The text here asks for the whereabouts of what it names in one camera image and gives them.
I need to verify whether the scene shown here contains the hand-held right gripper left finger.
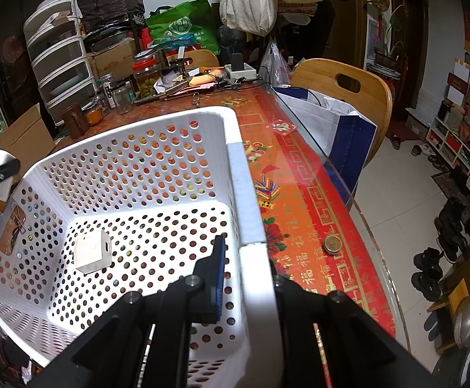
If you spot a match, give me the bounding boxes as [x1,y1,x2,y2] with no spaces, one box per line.
[29,234,244,388]

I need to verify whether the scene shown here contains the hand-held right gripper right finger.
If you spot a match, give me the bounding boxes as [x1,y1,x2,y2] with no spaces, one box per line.
[271,264,433,388]

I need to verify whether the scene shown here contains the white perforated plastic basket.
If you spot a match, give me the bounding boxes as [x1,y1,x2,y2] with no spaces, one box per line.
[0,106,282,388]

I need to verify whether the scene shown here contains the open cardboard box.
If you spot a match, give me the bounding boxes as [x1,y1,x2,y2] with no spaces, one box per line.
[0,103,56,170]

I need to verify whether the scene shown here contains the dark brown jar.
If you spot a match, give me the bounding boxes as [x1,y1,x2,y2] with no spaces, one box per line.
[60,103,90,140]

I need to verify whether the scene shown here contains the brass coin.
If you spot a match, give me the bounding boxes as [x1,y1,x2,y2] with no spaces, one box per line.
[323,235,343,255]

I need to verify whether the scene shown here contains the orange jar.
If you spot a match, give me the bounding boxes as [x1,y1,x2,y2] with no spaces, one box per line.
[82,103,103,127]

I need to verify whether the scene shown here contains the clear plastic drawer unit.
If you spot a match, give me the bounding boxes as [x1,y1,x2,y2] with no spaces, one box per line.
[23,0,98,124]

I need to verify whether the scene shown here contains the red printed tablecloth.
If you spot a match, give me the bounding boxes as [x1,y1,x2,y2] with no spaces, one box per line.
[53,83,399,340]

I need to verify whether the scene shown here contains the white cube charger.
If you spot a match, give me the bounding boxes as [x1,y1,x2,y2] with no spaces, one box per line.
[72,228,112,273]

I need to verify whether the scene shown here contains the white and black carton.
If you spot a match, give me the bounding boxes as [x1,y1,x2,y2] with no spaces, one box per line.
[101,73,116,108]

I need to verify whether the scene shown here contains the empty clear glass jar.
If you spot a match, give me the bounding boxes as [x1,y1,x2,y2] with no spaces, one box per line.
[111,83,135,114]

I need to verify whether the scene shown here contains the brown printed cardboard box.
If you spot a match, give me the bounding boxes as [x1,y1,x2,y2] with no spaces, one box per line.
[87,38,139,79]

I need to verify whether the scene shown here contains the red-lidded jar of olives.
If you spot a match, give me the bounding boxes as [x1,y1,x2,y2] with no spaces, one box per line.
[132,53,163,98]

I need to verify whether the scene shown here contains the metal basin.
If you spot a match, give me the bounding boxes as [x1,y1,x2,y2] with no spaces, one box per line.
[453,291,470,348]

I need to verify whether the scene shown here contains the white and blue shopping bag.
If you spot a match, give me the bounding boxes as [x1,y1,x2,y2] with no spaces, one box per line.
[273,86,378,205]

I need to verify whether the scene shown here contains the black shoes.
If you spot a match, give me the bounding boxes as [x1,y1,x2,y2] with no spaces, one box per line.
[435,196,468,261]

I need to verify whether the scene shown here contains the black plastic bag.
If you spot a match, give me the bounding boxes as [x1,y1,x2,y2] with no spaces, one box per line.
[75,0,146,33]

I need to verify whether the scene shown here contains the white power strip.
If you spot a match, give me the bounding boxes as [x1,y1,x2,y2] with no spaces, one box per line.
[224,53,258,79]

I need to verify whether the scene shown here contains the clear plastic bag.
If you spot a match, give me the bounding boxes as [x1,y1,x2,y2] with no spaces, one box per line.
[259,36,292,87]

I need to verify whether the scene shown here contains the green shopping bag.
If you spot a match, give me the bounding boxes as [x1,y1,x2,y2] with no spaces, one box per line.
[146,0,221,55]

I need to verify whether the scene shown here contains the white shelf unit with boxes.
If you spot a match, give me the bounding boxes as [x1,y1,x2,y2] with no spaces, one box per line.
[425,48,470,211]

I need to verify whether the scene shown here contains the grey canvas tote bag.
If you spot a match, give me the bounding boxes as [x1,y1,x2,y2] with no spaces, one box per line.
[219,0,278,36]

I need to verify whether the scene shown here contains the potted plant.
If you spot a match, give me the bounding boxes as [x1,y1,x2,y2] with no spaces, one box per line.
[374,4,407,69]

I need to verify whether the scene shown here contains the wooden chair with handle hole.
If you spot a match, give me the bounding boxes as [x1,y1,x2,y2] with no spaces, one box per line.
[291,59,393,162]

